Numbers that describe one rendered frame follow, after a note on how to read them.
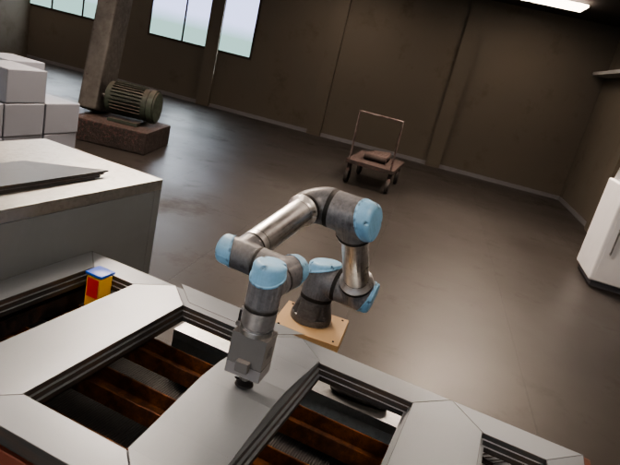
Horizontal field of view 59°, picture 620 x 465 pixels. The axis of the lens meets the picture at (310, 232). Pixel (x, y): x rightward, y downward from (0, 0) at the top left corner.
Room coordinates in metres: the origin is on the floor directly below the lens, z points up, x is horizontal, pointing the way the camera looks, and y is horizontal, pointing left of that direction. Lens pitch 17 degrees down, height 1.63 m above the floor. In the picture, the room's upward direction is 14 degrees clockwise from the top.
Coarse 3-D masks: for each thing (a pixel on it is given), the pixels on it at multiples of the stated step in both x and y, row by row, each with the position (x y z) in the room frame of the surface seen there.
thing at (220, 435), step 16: (176, 400) 0.99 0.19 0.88; (176, 416) 0.95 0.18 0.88; (192, 416) 0.96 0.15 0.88; (208, 416) 0.97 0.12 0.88; (192, 432) 0.92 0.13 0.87; (208, 432) 0.93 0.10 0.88; (224, 432) 0.93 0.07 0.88; (240, 432) 0.94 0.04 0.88; (224, 448) 0.89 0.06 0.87; (240, 448) 0.90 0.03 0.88
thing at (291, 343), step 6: (282, 342) 1.38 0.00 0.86; (288, 342) 1.39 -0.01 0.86; (294, 342) 1.40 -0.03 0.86; (300, 342) 1.41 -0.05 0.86; (294, 348) 1.36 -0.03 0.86; (300, 348) 1.37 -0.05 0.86; (306, 348) 1.38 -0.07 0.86; (306, 354) 1.34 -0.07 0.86; (312, 354) 1.35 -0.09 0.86; (318, 360) 1.33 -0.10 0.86
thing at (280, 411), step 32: (64, 288) 1.45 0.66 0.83; (160, 320) 1.37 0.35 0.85; (192, 320) 1.44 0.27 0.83; (224, 320) 1.44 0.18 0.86; (64, 384) 1.03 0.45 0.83; (352, 384) 1.29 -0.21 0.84; (288, 416) 1.11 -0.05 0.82; (32, 448) 0.81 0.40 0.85; (256, 448) 0.97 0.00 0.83; (480, 448) 1.14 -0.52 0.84; (512, 448) 1.17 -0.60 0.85
